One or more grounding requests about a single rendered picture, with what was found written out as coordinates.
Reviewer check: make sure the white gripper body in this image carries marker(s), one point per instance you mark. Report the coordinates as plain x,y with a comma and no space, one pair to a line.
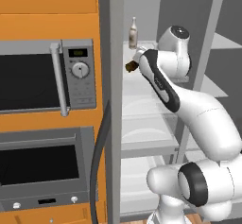
140,54

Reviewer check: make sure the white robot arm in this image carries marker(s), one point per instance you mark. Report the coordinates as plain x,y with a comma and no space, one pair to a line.
208,124

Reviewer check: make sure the grey fridge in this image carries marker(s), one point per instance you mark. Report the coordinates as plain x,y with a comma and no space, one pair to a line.
114,76

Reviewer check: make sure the clear fridge crisper drawer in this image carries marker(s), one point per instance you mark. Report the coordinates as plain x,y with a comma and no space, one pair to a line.
141,106
145,133

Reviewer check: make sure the grey fridge door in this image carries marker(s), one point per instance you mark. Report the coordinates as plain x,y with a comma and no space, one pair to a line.
228,13

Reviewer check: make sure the pale glass bottle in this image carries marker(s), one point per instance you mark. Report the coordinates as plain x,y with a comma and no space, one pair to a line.
133,34

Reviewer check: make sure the orange cupboard unit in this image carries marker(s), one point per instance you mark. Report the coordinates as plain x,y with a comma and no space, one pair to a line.
47,20

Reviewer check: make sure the grey microwave oven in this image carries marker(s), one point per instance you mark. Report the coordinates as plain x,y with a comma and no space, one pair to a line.
31,76

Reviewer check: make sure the grey built-in oven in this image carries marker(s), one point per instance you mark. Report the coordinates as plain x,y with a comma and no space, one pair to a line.
38,168

